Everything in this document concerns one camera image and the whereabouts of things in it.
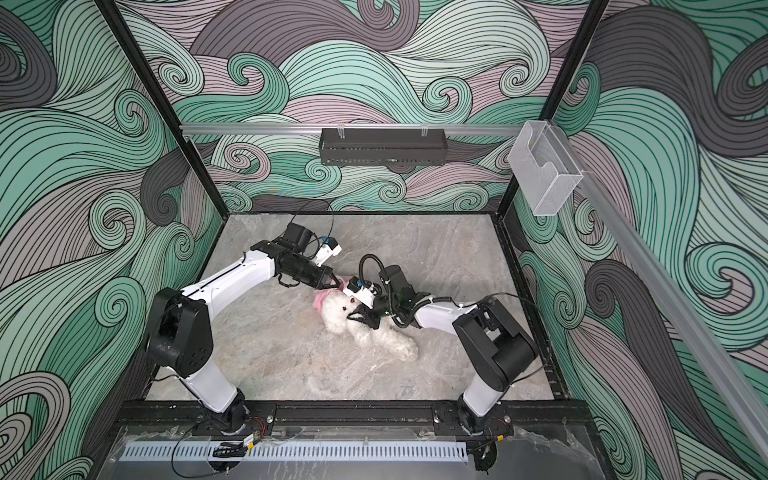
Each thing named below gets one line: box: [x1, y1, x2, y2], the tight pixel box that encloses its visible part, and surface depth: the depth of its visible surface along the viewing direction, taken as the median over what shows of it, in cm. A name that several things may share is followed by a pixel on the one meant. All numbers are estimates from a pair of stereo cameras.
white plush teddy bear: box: [321, 290, 419, 361], surface depth 81 cm
